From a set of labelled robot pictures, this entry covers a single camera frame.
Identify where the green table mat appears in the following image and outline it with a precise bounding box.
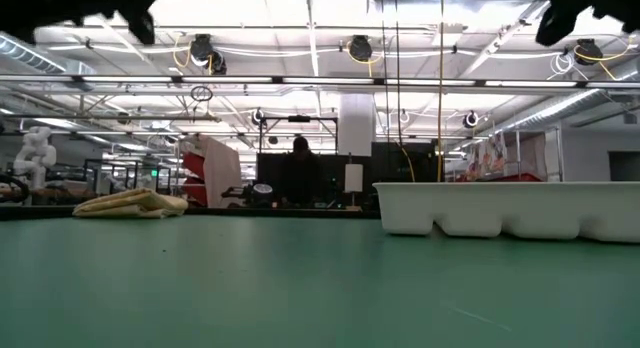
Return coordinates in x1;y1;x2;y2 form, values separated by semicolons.
0;215;640;348

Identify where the white paper sign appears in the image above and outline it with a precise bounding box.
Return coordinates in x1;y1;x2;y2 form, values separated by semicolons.
344;163;365;194

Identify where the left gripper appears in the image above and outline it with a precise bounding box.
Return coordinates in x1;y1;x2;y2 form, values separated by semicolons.
0;0;169;46

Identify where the red bin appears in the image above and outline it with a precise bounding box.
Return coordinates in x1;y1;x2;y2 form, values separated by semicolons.
457;172;544;184

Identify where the red and white board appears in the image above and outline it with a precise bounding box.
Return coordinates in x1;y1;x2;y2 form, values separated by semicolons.
179;133;245;209

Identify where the yellow hanging cable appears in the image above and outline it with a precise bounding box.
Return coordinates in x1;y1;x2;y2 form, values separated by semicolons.
436;0;447;183

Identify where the black hanging cable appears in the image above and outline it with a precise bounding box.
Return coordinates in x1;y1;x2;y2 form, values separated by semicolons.
379;0;391;147
392;0;403;147

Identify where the black aluminium table frame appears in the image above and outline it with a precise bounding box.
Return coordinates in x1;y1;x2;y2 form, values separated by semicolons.
0;205;381;220

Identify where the black metal gantry frame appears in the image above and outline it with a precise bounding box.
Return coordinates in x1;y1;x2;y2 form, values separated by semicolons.
257;115;340;155

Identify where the long ceiling light bar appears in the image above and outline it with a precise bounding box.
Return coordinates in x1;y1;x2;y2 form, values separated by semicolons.
0;74;640;89

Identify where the tall black cabinet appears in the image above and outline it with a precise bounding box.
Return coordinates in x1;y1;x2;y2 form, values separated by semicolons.
370;141;440;185

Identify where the silver ventilation duct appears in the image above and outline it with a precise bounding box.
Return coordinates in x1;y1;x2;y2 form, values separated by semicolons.
0;35;96;77
499;87;640;134

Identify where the folded yellow checked cloth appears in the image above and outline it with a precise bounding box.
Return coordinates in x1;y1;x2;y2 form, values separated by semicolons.
72;187;190;220

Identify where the white shelf rack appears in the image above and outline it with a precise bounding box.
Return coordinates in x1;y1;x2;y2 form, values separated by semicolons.
462;130;564;183

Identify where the person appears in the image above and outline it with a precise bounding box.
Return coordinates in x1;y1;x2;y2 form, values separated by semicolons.
279;135;324;208

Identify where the grey ceiling pipe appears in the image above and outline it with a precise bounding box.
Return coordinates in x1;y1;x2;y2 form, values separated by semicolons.
0;112;222;123

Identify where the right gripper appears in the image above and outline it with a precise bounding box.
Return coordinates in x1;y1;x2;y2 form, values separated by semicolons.
534;0;640;47

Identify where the white plastic cutlery tray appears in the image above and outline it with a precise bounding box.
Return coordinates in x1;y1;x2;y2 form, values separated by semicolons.
372;181;640;245

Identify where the black partition panel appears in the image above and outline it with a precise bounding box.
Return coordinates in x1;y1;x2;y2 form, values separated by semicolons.
256;152;372;209

